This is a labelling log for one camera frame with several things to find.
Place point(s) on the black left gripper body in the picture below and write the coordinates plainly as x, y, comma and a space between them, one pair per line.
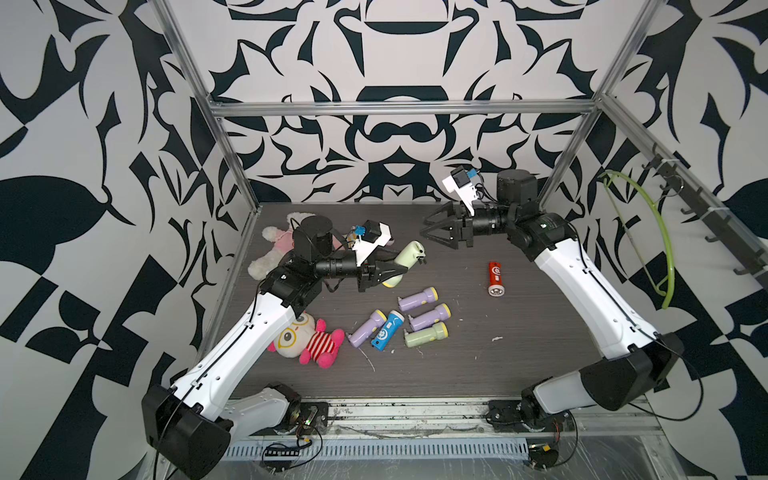
364, 277

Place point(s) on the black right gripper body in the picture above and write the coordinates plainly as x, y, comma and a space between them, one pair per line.
468, 225

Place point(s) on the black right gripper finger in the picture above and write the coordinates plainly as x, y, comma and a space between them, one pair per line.
442, 236
441, 215

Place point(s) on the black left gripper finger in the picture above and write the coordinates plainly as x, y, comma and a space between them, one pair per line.
397, 265
390, 281

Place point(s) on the green flashlight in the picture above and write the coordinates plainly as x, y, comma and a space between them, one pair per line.
436, 332
410, 255

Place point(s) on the red flashlight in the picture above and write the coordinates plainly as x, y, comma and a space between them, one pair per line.
495, 287

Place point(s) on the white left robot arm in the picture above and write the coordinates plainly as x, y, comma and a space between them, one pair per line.
192, 422

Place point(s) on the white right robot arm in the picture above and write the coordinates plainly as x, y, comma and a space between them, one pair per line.
635, 357

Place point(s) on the purple flashlight left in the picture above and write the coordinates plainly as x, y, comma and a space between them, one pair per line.
376, 320

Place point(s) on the purple flashlight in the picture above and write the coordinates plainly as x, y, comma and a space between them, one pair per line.
376, 320
427, 296
438, 314

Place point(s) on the purple flashlight upper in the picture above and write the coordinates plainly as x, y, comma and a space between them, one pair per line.
427, 296

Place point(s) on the purple flashlight middle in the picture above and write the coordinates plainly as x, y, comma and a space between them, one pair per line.
438, 314

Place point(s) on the blue flashlight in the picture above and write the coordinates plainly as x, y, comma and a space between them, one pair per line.
385, 333

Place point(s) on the pink striped plush toy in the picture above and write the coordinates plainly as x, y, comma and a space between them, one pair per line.
347, 241

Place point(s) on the glasses doll plush toy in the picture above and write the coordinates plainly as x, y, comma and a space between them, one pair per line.
309, 340

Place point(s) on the white teddy pink shirt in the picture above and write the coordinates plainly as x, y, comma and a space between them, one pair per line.
282, 242

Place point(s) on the green curved tube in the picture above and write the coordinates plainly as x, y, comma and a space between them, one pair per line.
624, 191

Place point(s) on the black hook rack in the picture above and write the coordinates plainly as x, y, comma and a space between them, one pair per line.
701, 204

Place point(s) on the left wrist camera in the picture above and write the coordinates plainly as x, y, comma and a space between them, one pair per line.
368, 237

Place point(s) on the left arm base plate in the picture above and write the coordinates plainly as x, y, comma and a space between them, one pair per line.
306, 415

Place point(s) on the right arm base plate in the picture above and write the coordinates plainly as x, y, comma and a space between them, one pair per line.
520, 416

